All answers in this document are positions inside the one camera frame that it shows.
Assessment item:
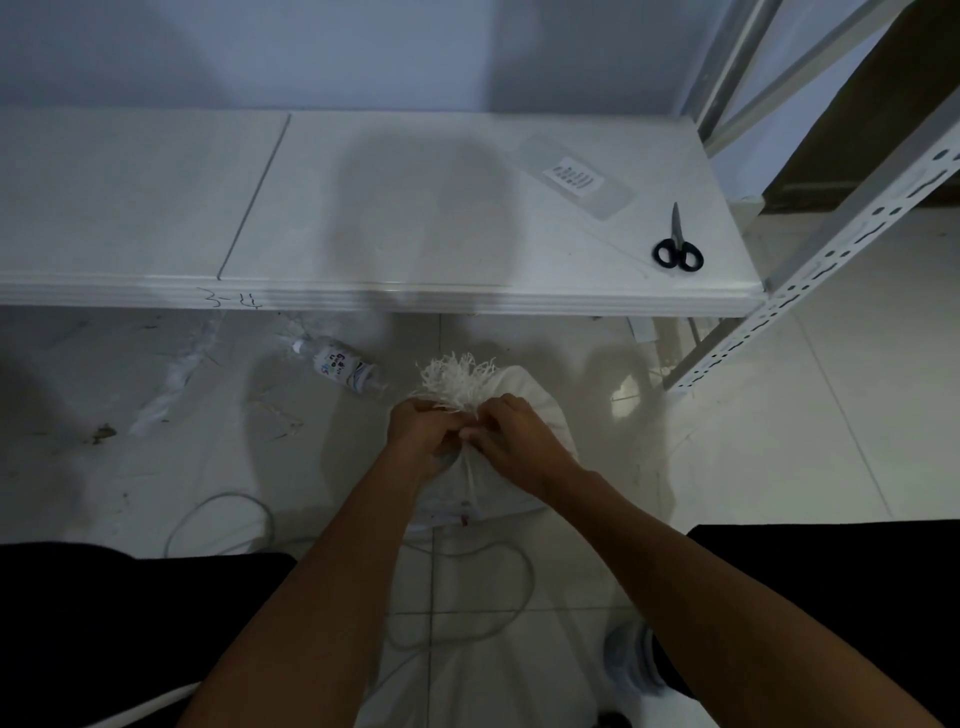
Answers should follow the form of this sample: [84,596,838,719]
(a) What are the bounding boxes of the person's left hand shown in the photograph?
[384,397,468,485]

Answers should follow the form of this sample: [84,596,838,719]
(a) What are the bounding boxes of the person's right hand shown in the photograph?
[459,393,585,502]

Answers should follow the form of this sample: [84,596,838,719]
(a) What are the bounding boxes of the white woven sack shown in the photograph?
[408,352,585,528]

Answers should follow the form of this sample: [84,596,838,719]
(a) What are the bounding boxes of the person's right forearm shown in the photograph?
[525,465,945,728]

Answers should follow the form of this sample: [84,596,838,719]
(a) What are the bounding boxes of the person's left forearm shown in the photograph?
[176,461,451,728]

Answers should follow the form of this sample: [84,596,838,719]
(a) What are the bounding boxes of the clear plastic bottle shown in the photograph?
[291,337,392,396]

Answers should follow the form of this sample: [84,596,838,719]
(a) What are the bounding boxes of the clear plastic bag with label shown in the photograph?
[517,132,638,223]

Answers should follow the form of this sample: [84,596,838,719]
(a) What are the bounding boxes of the grey shoe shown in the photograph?
[603,620,670,700]

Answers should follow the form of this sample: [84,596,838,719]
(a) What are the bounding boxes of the person's left leg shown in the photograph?
[0,541,299,728]

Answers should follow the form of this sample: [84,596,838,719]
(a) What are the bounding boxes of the person's leg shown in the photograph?
[651,519,960,728]
[0,541,299,728]

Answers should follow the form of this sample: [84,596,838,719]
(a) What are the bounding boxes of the person's right leg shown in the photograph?
[651,519,960,728]

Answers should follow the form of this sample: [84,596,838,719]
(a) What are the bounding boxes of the white pipe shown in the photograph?
[88,682,186,728]

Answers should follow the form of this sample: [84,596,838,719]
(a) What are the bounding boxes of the brown wooden door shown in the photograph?
[760,0,960,216]

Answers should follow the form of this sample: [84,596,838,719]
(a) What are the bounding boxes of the white cable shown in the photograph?
[162,491,538,654]

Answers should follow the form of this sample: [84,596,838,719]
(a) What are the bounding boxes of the black handled scissors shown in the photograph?
[651,201,705,273]

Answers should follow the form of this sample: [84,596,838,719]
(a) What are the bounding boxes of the white perforated metal rack post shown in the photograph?
[663,112,960,396]

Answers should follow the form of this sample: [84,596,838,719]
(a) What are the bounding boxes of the white metal rack frame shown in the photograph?
[693,0,920,160]

